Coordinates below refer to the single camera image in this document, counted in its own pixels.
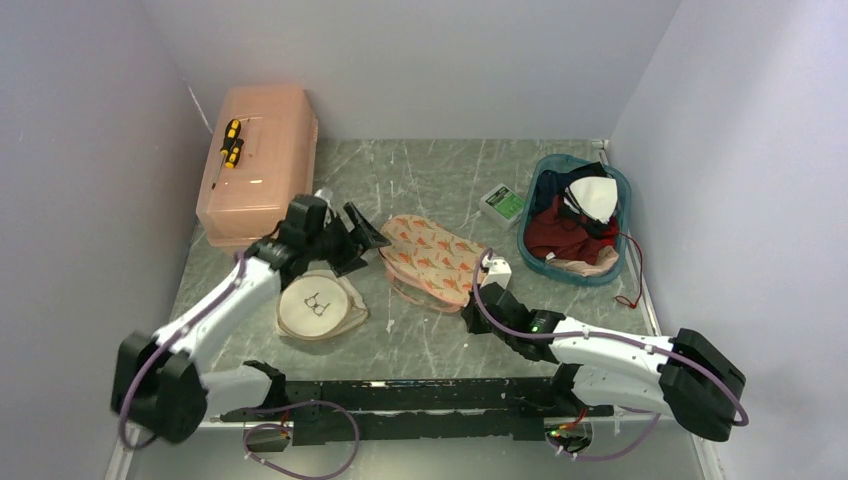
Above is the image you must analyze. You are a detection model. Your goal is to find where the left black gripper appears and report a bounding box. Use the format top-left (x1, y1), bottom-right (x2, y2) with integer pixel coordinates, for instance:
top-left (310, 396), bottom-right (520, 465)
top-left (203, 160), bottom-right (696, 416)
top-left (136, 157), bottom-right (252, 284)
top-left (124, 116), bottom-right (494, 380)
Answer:
top-left (307, 203), bottom-right (391, 278)

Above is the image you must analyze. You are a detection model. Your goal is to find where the white mesh laundry bag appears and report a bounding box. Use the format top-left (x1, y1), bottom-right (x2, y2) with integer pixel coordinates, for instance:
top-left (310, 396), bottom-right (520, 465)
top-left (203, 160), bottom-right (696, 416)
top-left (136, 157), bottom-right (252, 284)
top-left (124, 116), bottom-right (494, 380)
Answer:
top-left (275, 270), bottom-right (369, 341)

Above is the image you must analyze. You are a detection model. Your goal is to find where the patterned beige oven mitt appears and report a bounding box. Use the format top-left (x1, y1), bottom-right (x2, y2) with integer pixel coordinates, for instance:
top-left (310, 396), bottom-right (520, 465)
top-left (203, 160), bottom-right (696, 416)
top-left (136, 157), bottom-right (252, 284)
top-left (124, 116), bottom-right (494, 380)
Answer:
top-left (379, 215), bottom-right (484, 313)

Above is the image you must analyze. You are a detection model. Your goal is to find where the dark red bra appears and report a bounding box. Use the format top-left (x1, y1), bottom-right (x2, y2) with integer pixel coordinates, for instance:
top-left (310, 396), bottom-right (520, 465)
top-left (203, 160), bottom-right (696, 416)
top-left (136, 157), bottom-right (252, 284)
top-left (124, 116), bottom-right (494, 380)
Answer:
top-left (523, 195), bottom-right (619, 265)

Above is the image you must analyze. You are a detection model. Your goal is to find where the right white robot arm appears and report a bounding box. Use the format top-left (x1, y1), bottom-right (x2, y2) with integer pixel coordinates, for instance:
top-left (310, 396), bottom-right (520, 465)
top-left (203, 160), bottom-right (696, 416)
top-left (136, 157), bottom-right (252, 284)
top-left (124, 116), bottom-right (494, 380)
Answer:
top-left (461, 284), bottom-right (750, 442)

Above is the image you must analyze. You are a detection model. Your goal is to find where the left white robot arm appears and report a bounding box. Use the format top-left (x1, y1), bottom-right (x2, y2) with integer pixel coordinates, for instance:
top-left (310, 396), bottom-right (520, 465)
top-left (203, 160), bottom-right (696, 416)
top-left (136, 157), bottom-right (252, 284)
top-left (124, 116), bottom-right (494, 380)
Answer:
top-left (110, 194), bottom-right (390, 450)

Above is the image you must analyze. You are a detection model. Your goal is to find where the teal plastic basket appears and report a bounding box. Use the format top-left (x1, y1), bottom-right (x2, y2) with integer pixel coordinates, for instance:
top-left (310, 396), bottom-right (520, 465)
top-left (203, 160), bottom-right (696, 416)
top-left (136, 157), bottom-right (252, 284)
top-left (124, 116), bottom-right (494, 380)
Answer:
top-left (517, 154), bottom-right (631, 286)

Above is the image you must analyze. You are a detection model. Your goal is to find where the green white small box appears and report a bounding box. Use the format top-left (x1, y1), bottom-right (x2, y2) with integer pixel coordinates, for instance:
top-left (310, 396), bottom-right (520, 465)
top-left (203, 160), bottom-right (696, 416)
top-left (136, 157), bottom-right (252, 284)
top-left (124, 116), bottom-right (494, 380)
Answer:
top-left (478, 183), bottom-right (525, 230)

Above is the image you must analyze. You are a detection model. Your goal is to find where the beige pink cloth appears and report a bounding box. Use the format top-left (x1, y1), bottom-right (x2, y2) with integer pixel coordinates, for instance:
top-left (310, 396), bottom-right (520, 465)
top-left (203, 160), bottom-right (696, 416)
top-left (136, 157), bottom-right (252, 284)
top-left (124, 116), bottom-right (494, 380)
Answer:
top-left (545, 246), bottom-right (620, 277)

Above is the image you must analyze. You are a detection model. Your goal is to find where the navy blue cloth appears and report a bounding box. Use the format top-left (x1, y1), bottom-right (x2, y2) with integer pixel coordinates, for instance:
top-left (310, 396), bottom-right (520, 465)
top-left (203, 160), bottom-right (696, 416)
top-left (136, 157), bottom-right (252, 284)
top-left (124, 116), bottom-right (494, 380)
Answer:
top-left (529, 163), bottom-right (610, 216)

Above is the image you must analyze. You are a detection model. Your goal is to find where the pink plastic storage box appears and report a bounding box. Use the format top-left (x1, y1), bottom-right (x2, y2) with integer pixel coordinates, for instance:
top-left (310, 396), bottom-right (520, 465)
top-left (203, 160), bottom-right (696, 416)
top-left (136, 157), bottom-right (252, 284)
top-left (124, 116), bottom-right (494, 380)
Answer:
top-left (196, 84), bottom-right (318, 252)

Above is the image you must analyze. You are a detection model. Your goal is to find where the yellow black screwdriver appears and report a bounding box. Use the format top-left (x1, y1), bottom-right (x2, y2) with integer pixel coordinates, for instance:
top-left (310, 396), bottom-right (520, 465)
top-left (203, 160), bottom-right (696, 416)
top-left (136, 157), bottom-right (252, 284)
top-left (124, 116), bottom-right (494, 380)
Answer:
top-left (220, 118), bottom-right (242, 153)
top-left (211, 138), bottom-right (244, 189)

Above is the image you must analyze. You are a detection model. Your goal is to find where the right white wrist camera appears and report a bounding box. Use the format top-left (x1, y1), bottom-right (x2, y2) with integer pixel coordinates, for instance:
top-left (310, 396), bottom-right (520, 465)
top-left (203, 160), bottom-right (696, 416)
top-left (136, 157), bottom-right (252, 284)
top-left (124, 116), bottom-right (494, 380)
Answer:
top-left (479, 256), bottom-right (512, 290)

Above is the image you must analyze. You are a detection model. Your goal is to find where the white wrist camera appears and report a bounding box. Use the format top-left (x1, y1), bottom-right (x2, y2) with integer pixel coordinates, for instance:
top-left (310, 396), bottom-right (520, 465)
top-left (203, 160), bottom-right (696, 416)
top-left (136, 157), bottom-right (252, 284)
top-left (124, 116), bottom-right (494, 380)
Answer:
top-left (314, 187), bottom-right (334, 206)
top-left (479, 256), bottom-right (512, 290)

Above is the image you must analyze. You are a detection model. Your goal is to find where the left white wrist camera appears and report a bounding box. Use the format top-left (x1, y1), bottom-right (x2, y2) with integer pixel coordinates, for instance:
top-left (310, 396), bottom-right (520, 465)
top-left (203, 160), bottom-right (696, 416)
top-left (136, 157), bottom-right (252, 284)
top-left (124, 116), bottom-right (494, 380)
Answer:
top-left (314, 187), bottom-right (334, 206)

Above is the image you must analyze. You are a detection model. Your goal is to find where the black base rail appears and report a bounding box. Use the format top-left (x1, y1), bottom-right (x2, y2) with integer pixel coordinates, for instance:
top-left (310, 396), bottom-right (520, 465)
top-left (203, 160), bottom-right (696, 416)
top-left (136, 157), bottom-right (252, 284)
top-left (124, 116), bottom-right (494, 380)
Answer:
top-left (219, 377), bottom-right (614, 447)

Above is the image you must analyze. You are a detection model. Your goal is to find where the red thin wire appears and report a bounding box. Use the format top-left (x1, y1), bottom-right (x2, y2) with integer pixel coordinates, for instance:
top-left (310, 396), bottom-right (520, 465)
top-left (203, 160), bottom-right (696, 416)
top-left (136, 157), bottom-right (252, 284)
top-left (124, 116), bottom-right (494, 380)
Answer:
top-left (614, 233), bottom-right (646, 309)

